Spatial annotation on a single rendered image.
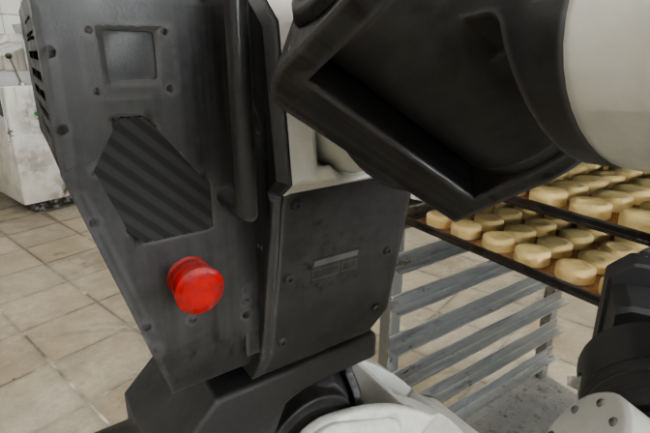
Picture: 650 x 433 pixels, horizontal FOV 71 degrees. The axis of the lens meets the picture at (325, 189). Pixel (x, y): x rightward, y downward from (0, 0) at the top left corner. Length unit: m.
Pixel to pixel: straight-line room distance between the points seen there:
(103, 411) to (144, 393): 1.21
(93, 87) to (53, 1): 0.04
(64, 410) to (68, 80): 1.56
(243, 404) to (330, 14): 0.35
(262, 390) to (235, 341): 0.09
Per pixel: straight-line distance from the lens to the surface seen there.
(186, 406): 0.47
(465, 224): 0.81
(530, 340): 1.43
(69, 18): 0.29
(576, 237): 0.83
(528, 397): 1.52
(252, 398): 0.45
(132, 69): 0.29
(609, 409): 0.27
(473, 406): 1.31
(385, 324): 0.97
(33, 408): 1.84
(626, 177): 0.91
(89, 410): 1.75
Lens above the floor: 1.07
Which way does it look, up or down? 17 degrees down
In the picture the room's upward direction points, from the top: straight up
